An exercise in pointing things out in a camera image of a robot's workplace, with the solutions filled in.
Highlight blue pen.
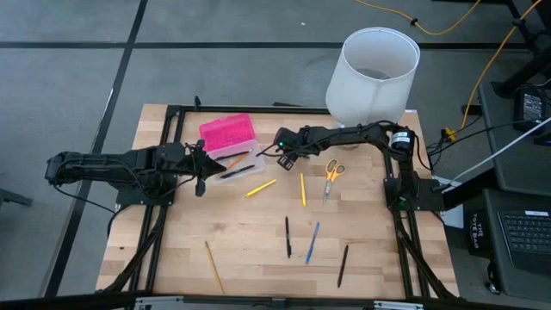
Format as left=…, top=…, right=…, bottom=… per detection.
left=305, top=221, right=321, bottom=265

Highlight yellow-handled scissors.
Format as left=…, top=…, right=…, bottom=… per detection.
left=321, top=158, right=347, bottom=207

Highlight yellow wooden pencil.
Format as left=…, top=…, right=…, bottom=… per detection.
left=203, top=240, right=226, bottom=295

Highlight pink-lidded clear supply box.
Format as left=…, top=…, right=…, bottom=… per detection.
left=198, top=113, right=266, bottom=186

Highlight black tote bag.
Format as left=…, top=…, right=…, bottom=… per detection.
left=466, top=209, right=492, bottom=260

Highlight yellow highlighter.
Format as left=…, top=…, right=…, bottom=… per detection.
left=245, top=178, right=277, bottom=199

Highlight orange wooden pencil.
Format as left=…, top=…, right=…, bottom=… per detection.
left=226, top=153, right=251, bottom=170

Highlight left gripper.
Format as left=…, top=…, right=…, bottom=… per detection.
left=183, top=139, right=228, bottom=198

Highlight black caster wheel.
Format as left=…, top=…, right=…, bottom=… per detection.
left=485, top=261, right=504, bottom=296

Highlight white-shaded silver table lamp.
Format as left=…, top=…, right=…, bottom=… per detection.
left=325, top=27, right=421, bottom=150

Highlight dark chair base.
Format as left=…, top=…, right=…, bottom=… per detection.
left=0, top=171, right=34, bottom=208

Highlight black stand legs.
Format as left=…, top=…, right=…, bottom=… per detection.
left=490, top=0, right=551, bottom=99

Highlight long yellow extension cable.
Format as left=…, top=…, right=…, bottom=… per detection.
left=441, top=0, right=546, bottom=143

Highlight black front crossbar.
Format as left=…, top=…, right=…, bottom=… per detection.
left=0, top=290, right=551, bottom=310

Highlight black power adapter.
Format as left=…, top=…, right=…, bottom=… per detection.
left=513, top=84, right=548, bottom=133

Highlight silver bracket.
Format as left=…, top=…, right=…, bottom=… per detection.
left=133, top=294, right=185, bottom=310
left=372, top=300, right=426, bottom=310

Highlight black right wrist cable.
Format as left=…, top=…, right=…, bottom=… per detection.
left=255, top=140, right=281, bottom=158

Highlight yellow cable with black connector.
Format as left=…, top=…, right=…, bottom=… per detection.
left=355, top=0, right=482, bottom=37

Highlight dark grey side table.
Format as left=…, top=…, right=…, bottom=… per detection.
left=477, top=79, right=551, bottom=198

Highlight grey laptop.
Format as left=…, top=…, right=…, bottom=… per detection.
left=480, top=188, right=551, bottom=302

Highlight black aluminium table frame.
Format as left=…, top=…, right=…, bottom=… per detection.
left=96, top=102, right=460, bottom=302

